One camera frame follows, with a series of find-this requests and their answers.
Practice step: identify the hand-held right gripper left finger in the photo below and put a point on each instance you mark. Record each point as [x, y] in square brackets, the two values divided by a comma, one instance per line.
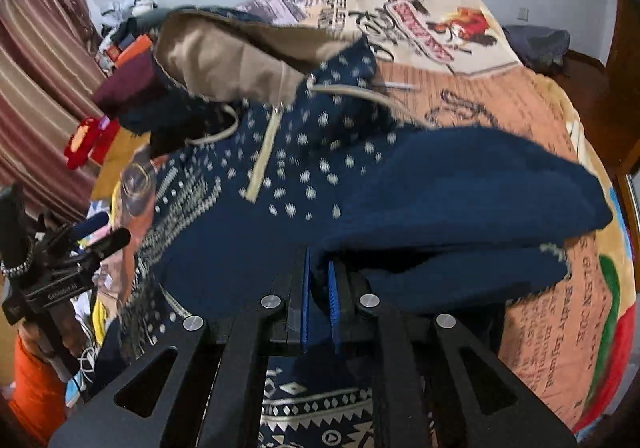
[305, 300]

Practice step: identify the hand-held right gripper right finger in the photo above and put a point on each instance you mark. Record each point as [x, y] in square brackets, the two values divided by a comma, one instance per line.
[333, 308]

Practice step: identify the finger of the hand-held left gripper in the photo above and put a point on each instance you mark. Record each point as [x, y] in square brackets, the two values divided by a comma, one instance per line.
[92, 224]
[110, 243]

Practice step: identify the navy patterned hoodie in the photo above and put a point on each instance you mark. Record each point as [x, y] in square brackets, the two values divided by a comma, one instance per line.
[380, 188]

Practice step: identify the person's left forearm orange sleeve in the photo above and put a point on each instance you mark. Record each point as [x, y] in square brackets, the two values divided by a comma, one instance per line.
[37, 393]

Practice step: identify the pile of assorted clothes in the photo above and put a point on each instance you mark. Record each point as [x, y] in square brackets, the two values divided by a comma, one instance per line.
[125, 15]

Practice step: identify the person's left hand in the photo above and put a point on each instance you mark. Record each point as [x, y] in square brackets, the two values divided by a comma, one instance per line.
[30, 340]

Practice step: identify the mustard yellow cloth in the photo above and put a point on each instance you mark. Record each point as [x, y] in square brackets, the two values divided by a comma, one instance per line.
[117, 168]

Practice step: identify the assorted colourful clutter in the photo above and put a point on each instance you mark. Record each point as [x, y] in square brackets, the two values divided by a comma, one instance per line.
[90, 358]

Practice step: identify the red toy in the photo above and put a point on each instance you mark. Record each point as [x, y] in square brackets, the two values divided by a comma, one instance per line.
[82, 143]

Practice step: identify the dark navy folded garment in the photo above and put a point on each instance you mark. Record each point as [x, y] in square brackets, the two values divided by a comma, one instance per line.
[150, 122]

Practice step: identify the maroon folded garment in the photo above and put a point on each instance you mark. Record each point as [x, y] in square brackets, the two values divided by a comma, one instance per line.
[130, 83]

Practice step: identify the striped curtain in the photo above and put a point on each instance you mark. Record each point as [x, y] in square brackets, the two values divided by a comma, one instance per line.
[35, 78]

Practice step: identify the orange box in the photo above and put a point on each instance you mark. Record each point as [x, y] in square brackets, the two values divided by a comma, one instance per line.
[132, 50]

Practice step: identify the printed blanket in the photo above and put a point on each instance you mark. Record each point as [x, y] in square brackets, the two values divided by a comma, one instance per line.
[500, 93]

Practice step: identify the dark grey bag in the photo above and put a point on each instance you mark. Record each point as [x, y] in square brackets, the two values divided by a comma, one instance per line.
[537, 48]

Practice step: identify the wall socket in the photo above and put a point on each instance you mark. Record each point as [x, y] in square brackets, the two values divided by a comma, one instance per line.
[523, 13]

